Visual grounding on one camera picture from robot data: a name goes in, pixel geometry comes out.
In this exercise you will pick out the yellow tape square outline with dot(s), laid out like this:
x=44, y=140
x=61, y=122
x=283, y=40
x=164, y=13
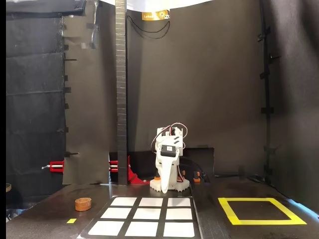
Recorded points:
x=261, y=221

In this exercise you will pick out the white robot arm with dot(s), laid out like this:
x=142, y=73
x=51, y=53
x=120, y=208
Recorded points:
x=165, y=141

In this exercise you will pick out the white perforated base plate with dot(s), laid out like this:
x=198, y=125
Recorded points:
x=174, y=186

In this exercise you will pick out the thin black taped pole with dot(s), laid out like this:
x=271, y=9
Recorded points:
x=267, y=99

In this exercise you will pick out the brown round puck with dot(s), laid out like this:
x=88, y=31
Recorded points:
x=83, y=204

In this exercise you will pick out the black box behind robot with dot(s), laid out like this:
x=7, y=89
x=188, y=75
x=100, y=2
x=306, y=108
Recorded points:
x=203, y=159

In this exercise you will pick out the blue table edge strip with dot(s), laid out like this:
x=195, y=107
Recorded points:
x=302, y=207

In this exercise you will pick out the orange printed sticker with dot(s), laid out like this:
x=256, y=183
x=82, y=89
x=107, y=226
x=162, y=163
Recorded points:
x=152, y=16

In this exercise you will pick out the orange black spring clamp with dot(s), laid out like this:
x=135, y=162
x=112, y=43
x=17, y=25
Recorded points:
x=184, y=173
x=197, y=177
x=157, y=178

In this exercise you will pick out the black mat with white squares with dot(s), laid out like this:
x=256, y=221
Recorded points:
x=150, y=202

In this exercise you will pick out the small yellow tape piece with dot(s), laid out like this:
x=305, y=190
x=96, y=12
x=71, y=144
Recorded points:
x=71, y=220

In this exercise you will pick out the grey paper sheet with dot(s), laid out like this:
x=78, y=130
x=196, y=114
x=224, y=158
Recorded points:
x=87, y=112

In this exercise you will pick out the black fabric curtain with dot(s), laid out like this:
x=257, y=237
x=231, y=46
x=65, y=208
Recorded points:
x=35, y=112

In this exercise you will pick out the tall black segmented pole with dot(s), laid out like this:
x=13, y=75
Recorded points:
x=121, y=99

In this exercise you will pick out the red pole mount bracket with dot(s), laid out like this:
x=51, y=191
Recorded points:
x=132, y=178

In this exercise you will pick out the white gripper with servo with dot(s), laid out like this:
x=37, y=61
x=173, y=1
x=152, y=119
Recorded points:
x=166, y=162

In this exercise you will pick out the white overhead sheet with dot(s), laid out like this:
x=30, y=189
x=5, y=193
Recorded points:
x=139, y=5

